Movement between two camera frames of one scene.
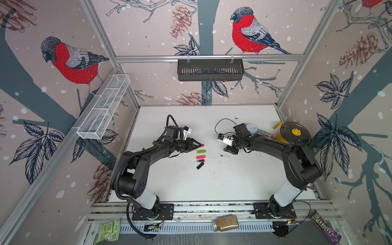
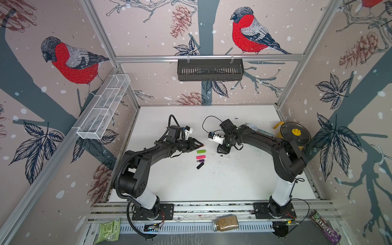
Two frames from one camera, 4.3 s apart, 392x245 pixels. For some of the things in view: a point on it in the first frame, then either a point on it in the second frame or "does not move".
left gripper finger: (188, 150) does not move
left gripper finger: (196, 144) does not move
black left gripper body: (184, 145) does not move
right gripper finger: (231, 149) -> (223, 148)
